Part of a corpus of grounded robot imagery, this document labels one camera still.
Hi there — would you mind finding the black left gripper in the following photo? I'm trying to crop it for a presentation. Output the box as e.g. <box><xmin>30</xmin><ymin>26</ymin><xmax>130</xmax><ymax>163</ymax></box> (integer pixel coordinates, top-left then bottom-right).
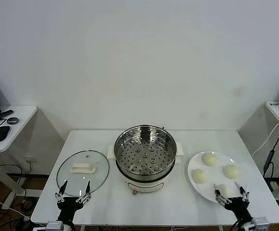
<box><xmin>54</xmin><ymin>180</ymin><xmax>92</xmax><ymax>223</ymax></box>

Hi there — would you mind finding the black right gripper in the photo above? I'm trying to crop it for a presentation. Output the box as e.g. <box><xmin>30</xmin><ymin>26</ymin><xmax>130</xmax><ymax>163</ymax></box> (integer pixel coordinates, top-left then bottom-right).
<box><xmin>213</xmin><ymin>181</ymin><xmax>252</xmax><ymax>223</ymax></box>

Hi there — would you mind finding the white steamed baozi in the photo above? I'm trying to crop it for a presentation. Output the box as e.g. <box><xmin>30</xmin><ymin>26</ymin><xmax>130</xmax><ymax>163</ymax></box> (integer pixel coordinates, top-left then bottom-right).
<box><xmin>222</xmin><ymin>164</ymin><xmax>240</xmax><ymax>179</ymax></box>
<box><xmin>201</xmin><ymin>152</ymin><xmax>217</xmax><ymax>166</ymax></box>
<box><xmin>191</xmin><ymin>169</ymin><xmax>209</xmax><ymax>185</ymax></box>
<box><xmin>215</xmin><ymin>184</ymin><xmax>235</xmax><ymax>197</ymax></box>

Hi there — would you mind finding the glass lid with cream handle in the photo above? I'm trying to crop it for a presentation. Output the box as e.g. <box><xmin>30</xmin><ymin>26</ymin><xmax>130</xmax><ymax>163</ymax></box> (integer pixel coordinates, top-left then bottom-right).
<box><xmin>56</xmin><ymin>150</ymin><xmax>110</xmax><ymax>197</ymax></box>

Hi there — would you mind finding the steel steamer pot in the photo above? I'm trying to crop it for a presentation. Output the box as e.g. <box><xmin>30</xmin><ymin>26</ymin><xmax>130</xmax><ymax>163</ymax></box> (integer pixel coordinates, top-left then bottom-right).
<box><xmin>106</xmin><ymin>126</ymin><xmax>185</xmax><ymax>195</ymax></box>

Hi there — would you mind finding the white round plate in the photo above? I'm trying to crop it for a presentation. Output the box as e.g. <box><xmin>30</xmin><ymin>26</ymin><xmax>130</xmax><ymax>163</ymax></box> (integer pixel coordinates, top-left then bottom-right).
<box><xmin>187</xmin><ymin>151</ymin><xmax>249</xmax><ymax>205</ymax></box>

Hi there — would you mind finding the white work table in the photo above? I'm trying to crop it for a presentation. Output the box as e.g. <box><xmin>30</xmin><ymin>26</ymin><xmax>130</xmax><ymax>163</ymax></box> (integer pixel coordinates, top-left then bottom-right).
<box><xmin>30</xmin><ymin>129</ymin><xmax>279</xmax><ymax>227</ymax></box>

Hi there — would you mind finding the white side table with laptop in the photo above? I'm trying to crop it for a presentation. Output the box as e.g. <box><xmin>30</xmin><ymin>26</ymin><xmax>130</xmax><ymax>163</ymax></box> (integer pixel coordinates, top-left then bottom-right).
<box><xmin>0</xmin><ymin>105</ymin><xmax>38</xmax><ymax>210</ymax></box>

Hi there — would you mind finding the black computer mouse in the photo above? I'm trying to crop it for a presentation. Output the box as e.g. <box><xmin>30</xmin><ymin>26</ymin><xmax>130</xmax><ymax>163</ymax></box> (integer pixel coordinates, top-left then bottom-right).
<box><xmin>0</xmin><ymin>126</ymin><xmax>11</xmax><ymax>142</ymax></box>

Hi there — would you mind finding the black bar-shaped device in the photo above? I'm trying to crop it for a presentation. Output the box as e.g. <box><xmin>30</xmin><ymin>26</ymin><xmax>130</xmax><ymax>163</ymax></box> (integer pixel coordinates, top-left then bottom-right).
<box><xmin>0</xmin><ymin>109</ymin><xmax>14</xmax><ymax>119</ymax></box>

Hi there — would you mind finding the black floor cable bundle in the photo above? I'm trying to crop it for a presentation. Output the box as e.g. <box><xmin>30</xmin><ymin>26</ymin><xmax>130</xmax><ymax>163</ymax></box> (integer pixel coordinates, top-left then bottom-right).
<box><xmin>9</xmin><ymin>192</ymin><xmax>37</xmax><ymax>231</ymax></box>

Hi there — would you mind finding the black looped floor cable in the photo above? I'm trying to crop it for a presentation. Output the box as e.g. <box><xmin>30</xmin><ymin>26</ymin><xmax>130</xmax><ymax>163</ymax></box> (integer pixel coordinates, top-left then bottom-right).
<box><xmin>0</xmin><ymin>164</ymin><xmax>26</xmax><ymax>184</ymax></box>

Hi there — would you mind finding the white hanging cable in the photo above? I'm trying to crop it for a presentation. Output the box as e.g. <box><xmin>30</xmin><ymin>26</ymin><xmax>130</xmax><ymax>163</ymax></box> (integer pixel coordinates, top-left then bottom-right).
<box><xmin>252</xmin><ymin>119</ymin><xmax>279</xmax><ymax>157</ymax></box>

